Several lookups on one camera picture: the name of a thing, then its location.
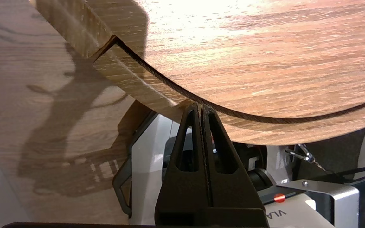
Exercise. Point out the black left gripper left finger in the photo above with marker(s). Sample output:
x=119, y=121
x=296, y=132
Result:
x=182, y=193

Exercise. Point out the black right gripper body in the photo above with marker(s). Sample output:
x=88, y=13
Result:
x=296, y=212

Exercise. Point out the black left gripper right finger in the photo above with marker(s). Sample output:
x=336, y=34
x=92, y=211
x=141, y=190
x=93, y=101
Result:
x=233, y=193

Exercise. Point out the curved wooden table drawer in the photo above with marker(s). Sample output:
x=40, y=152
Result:
x=150, y=91

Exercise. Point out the white black robot base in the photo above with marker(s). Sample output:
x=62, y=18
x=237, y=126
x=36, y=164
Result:
x=147, y=177

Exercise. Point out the round wooden bedside table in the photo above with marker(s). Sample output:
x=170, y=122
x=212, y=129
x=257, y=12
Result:
x=233, y=63

